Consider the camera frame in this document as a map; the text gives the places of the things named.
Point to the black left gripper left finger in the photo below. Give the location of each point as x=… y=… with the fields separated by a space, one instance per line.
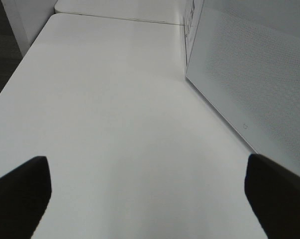
x=24 y=196

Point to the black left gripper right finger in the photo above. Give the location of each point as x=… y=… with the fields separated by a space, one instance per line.
x=273 y=193

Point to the white microwave door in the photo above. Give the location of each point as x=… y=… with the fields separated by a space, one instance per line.
x=246 y=62

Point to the white microwave oven body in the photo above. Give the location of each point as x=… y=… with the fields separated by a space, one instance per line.
x=191 y=19

